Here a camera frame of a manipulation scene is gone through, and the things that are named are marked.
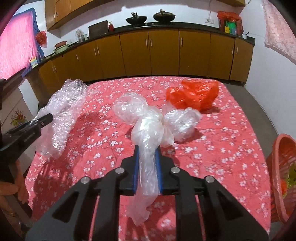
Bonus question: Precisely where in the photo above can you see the dark cutting board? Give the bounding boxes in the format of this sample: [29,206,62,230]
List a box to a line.
[88,20,109,39]

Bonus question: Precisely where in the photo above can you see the white plastic bag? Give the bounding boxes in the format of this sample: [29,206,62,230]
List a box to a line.
[112,92,174,225]
[164,108,202,142]

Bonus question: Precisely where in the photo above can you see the red floral tablecloth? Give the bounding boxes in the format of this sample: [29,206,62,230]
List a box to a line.
[26,77,270,240]

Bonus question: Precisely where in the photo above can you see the person left hand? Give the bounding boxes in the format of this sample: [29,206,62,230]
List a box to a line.
[1,160,29,215]

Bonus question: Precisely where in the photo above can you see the white mug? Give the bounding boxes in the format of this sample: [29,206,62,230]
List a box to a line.
[241,32,249,39]

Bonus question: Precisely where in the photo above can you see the pink curtain at window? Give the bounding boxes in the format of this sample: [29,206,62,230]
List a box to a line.
[1,8,45,79]

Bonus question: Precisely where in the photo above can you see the glass jar on counter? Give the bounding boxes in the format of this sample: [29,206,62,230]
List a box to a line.
[76,29,88,43]

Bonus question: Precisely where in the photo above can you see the red bottle on counter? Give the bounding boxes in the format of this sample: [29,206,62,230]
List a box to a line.
[108,22,114,32]

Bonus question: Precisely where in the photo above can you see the white box with flowers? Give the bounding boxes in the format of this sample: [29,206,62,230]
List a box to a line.
[1,88,33,133]

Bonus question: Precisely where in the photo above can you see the lower wooden kitchen cabinets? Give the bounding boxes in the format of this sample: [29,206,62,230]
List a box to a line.
[26,22,255,102]

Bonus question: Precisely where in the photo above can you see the black wok with lid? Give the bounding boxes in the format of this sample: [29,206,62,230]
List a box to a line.
[153,9,176,23]

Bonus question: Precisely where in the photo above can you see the red plastic trash basket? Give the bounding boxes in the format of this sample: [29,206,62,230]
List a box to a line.
[266,134,295,223]

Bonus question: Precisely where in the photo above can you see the black wok left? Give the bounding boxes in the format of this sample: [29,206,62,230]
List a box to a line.
[125,12,147,25]

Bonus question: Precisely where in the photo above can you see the olive green foil wrapper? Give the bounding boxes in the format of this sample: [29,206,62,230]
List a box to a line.
[281,165,295,197]

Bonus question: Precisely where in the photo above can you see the stacked basins on counter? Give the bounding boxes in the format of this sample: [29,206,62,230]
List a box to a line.
[54,41,69,54]

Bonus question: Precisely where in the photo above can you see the red bag covered containers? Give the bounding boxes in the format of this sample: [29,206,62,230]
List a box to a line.
[217,11,243,36]

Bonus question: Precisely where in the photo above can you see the wooden kitchen cabinets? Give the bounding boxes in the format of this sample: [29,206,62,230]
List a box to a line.
[26,22,255,102]
[45,1,250,31]

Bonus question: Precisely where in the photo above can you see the orange plastic bag back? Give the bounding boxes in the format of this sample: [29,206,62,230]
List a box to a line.
[166,79,219,112]

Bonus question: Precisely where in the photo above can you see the upper wooden kitchen cabinets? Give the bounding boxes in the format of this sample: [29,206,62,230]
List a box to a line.
[45,1,250,31]

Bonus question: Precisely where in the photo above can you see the clear bubble wrap sheet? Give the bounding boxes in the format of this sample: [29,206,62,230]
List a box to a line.
[31,79,88,158]

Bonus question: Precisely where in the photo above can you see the hanging red plastic bag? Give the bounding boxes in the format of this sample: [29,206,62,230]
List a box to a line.
[35,31,48,48]

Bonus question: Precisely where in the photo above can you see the pink floral hanging cloth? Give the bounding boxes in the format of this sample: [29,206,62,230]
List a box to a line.
[262,1,296,64]

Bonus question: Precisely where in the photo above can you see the white plastic bag front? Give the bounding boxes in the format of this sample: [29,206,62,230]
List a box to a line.
[112,92,174,225]

